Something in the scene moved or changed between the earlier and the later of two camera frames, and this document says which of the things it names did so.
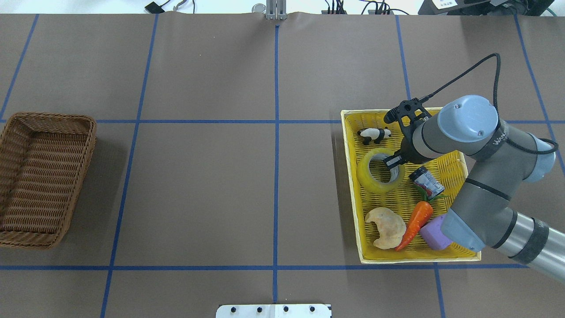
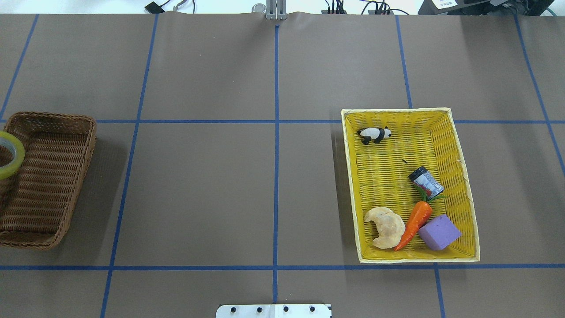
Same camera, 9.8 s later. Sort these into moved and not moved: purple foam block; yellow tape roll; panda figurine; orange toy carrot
Moved: yellow tape roll
Not moved: panda figurine; purple foam block; orange toy carrot
